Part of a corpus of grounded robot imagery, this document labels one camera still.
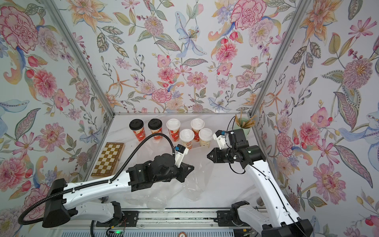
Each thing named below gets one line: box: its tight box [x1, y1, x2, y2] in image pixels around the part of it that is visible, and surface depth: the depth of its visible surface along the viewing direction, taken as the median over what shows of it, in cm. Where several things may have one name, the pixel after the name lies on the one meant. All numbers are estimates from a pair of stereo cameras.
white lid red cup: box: [166, 118, 181, 143], surface depth 95 cm
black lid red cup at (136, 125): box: [128, 118, 147, 142], surface depth 95 cm
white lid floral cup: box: [179, 128, 195, 150], surface depth 88 cm
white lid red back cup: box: [190, 118, 205, 142], surface depth 94 cm
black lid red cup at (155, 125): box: [148, 118, 163, 140], surface depth 95 cm
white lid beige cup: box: [198, 127, 214, 149], surface depth 89 cm
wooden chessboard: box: [90, 142, 126, 179], surface depth 95 cm
